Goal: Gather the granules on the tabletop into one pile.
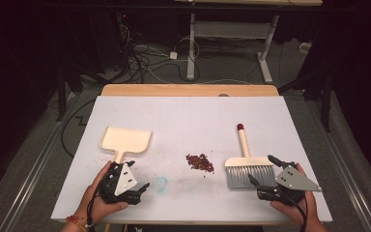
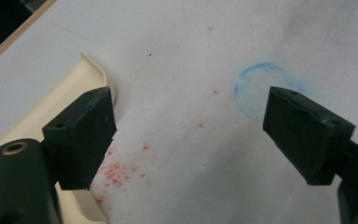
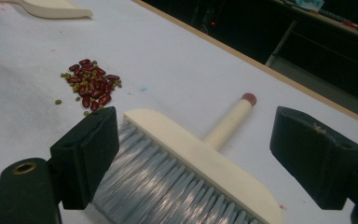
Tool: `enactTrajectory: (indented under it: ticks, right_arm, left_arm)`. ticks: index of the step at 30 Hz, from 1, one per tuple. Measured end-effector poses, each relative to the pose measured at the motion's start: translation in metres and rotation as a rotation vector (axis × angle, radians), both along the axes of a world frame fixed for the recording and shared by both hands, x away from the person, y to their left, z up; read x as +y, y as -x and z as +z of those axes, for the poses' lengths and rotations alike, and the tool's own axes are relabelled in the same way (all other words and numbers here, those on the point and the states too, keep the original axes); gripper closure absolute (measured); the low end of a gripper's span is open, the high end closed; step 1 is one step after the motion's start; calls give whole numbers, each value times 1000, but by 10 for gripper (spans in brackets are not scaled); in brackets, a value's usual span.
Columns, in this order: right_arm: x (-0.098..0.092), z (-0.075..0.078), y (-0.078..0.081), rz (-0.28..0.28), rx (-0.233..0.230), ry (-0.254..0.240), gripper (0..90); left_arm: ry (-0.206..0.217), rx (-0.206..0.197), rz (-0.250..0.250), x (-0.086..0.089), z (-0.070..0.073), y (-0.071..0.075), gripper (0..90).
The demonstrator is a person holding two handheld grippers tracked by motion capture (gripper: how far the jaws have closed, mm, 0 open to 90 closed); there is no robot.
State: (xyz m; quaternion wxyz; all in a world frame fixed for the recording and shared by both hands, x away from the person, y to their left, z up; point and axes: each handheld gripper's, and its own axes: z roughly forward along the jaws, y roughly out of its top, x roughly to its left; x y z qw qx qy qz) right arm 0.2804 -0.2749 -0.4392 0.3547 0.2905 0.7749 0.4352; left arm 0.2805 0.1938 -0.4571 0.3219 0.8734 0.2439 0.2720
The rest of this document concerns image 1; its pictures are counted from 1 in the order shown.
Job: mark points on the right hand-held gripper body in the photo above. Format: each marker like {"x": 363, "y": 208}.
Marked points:
{"x": 294, "y": 180}

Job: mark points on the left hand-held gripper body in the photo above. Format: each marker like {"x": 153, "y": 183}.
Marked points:
{"x": 124, "y": 180}

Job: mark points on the cream brush with grey bristles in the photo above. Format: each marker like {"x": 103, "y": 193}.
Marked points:
{"x": 249, "y": 162}

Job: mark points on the cream dustpan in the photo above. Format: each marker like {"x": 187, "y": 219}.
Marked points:
{"x": 125, "y": 139}

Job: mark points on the red beans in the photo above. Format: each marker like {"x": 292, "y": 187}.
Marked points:
{"x": 200, "y": 162}

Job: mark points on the person's right hand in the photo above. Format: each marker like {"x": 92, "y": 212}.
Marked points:
{"x": 298, "y": 212}

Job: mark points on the person's left hand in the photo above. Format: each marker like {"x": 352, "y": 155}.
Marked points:
{"x": 101, "y": 209}

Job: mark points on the white foam board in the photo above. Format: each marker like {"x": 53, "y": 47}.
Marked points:
{"x": 190, "y": 119}

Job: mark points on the black metal stand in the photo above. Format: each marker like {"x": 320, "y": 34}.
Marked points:
{"x": 327, "y": 103}

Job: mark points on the wooden table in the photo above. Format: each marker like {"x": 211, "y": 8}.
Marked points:
{"x": 174, "y": 90}

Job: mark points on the white power adapter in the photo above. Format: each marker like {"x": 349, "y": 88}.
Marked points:
{"x": 173, "y": 55}

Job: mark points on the small white box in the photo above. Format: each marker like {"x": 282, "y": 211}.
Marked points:
{"x": 304, "y": 47}

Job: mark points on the white desk with metal legs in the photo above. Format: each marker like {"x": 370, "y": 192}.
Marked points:
{"x": 232, "y": 29}

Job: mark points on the metal floor rail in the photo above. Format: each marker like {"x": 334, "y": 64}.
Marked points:
{"x": 35, "y": 161}
{"x": 344, "y": 167}

